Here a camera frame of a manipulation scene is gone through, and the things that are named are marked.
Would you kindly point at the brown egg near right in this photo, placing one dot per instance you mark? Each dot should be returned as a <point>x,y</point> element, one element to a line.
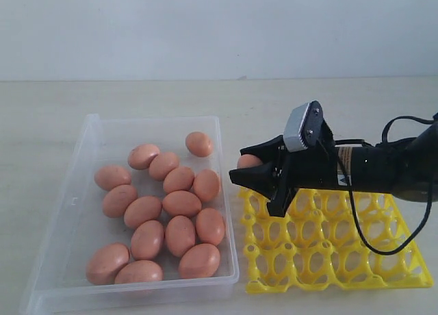
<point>200,261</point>

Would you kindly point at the brown egg front centre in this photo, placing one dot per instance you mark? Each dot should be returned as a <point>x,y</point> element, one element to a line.
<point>180,235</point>

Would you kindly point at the brown egg back left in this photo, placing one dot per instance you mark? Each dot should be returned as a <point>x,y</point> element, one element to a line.
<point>141,156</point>

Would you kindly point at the brown egg front right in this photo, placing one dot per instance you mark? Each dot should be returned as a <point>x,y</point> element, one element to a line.
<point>210,226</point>

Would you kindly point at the brown egg far corner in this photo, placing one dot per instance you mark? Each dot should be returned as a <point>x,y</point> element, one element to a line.
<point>199,144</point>

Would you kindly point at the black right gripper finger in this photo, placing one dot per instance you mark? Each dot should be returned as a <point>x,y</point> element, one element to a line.
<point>266,151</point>
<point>258,178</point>

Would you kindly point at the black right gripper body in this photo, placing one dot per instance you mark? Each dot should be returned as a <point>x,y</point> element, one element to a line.
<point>314,168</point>

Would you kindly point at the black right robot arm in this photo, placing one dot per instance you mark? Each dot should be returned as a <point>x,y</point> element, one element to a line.
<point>405,168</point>

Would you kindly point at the brown egg back middle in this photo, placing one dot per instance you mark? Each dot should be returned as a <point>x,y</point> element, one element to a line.
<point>162,165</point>

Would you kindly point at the brown egg near middle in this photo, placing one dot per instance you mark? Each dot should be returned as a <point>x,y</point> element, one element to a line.
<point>139,271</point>

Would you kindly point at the clear plastic container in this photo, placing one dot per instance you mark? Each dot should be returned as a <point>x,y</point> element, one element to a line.
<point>78,226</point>

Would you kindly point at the brown egg placed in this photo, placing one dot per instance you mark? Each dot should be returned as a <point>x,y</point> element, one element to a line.
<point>248,160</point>
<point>147,240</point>
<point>182,203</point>

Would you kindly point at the brown egg right side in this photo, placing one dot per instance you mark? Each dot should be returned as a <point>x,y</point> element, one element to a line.
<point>206,185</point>

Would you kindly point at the yellow plastic egg tray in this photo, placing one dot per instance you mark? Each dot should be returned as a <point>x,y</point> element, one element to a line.
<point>328,238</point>

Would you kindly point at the brown egg left upper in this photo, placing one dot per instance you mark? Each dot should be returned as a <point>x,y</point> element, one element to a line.
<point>111,176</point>

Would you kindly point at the brown egg centre back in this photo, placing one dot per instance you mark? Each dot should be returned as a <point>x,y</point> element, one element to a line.
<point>180,178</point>

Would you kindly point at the brown egg near left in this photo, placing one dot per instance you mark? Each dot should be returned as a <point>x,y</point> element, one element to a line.
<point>106,263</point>

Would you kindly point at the brown egg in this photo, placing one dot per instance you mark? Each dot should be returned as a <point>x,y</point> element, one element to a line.
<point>139,271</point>
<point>180,235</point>
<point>111,176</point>
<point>180,178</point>
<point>200,261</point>
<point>162,165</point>
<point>210,226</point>
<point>141,156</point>
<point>141,210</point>
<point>206,185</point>
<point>117,200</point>
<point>106,263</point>

